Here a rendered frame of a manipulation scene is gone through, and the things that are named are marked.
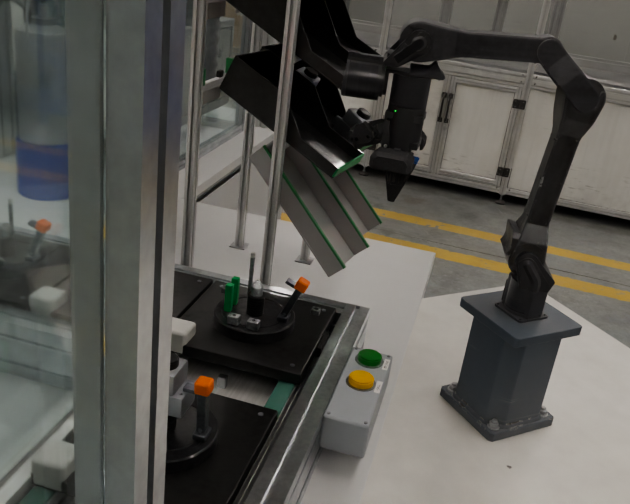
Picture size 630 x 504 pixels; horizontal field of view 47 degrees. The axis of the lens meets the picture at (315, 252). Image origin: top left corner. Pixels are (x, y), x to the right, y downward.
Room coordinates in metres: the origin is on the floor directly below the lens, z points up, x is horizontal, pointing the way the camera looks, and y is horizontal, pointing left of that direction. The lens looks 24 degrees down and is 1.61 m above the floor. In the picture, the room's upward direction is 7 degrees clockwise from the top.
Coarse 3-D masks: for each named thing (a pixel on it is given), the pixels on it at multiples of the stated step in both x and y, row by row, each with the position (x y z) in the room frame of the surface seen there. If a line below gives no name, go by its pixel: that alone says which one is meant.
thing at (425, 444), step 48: (432, 336) 1.33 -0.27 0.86; (576, 336) 1.42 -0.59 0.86; (432, 384) 1.15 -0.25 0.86; (576, 384) 1.22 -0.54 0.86; (624, 384) 1.24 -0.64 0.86; (384, 432) 0.99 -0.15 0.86; (432, 432) 1.01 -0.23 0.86; (528, 432) 1.04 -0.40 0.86; (576, 432) 1.06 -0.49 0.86; (624, 432) 1.08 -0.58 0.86; (384, 480) 0.87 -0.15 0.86; (432, 480) 0.89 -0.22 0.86; (480, 480) 0.90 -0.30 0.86; (528, 480) 0.92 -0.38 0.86; (576, 480) 0.93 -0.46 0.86; (624, 480) 0.95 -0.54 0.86
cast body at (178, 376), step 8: (176, 360) 0.77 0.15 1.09; (184, 360) 0.78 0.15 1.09; (176, 368) 0.76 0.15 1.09; (184, 368) 0.78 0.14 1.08; (176, 376) 0.75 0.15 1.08; (184, 376) 0.78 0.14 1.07; (176, 384) 0.75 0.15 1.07; (184, 384) 0.77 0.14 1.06; (176, 392) 0.76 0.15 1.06; (184, 392) 0.76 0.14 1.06; (168, 400) 0.75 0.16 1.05; (176, 400) 0.74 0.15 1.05; (184, 400) 0.75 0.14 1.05; (192, 400) 0.78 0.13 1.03; (168, 408) 0.75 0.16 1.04; (176, 408) 0.74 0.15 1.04; (184, 408) 0.75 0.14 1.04; (176, 416) 0.74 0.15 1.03
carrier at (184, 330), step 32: (256, 288) 1.09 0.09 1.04; (192, 320) 1.08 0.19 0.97; (224, 320) 1.06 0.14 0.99; (256, 320) 1.05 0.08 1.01; (288, 320) 1.09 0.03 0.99; (320, 320) 1.14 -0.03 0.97; (192, 352) 1.00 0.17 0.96; (224, 352) 0.99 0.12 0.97; (256, 352) 1.01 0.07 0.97; (288, 352) 1.02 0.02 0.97
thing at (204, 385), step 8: (200, 376) 0.77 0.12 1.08; (192, 384) 0.77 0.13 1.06; (200, 384) 0.75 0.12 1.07; (208, 384) 0.75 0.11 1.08; (192, 392) 0.76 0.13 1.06; (200, 392) 0.75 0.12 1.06; (208, 392) 0.75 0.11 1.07; (200, 400) 0.75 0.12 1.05; (208, 400) 0.76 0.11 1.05; (200, 408) 0.75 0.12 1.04; (208, 408) 0.76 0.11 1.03; (200, 416) 0.75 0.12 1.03; (208, 416) 0.76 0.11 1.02; (200, 424) 0.75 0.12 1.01; (200, 432) 0.75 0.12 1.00
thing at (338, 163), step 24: (240, 72) 1.36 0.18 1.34; (264, 72) 1.49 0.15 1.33; (240, 96) 1.36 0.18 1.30; (264, 96) 1.34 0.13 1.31; (312, 96) 1.45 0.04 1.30; (264, 120) 1.34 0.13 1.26; (288, 120) 1.32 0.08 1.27; (312, 120) 1.44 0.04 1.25; (312, 144) 1.37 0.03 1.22; (336, 144) 1.42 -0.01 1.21; (336, 168) 1.28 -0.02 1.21
